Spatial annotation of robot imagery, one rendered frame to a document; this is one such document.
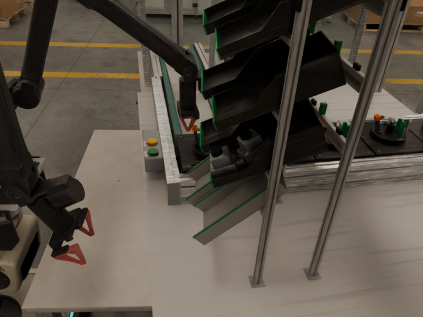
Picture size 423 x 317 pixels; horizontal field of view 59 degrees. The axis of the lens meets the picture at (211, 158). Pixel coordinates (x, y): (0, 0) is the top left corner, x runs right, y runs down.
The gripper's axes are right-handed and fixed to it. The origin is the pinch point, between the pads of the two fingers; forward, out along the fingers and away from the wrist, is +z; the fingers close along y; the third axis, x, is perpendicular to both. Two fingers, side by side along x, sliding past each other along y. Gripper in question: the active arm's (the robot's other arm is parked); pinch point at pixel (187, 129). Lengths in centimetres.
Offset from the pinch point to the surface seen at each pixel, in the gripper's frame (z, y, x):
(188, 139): 9.5, 7.6, -1.2
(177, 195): 16.1, -16.7, 6.4
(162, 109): 10.9, 36.8, 6.4
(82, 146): 106, 159, 65
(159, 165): 13.8, -1.7, 11.1
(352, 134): -28, -53, -28
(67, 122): 106, 201, 81
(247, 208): -6, -50, -7
